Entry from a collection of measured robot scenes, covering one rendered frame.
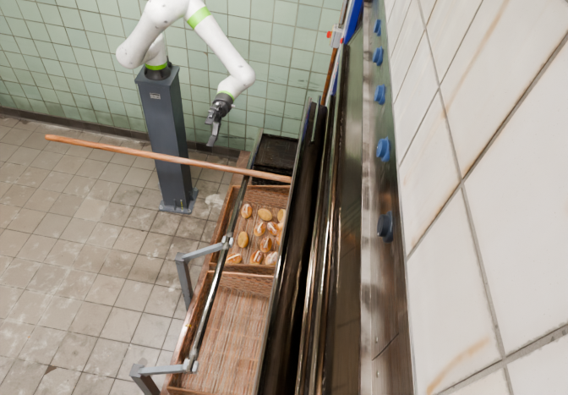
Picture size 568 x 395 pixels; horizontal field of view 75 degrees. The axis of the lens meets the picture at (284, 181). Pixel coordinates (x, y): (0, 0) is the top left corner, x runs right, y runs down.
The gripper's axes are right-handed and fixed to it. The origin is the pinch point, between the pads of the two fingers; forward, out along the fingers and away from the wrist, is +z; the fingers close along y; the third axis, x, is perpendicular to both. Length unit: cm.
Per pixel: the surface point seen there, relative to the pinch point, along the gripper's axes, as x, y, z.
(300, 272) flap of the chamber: -48, -7, 64
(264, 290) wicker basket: -37, 68, 37
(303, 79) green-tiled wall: -35, 39, -118
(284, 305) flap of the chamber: -45, -8, 76
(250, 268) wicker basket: -28, 58, 32
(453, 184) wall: -55, -90, 96
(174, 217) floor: 46, 133, -39
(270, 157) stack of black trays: -25, 48, -40
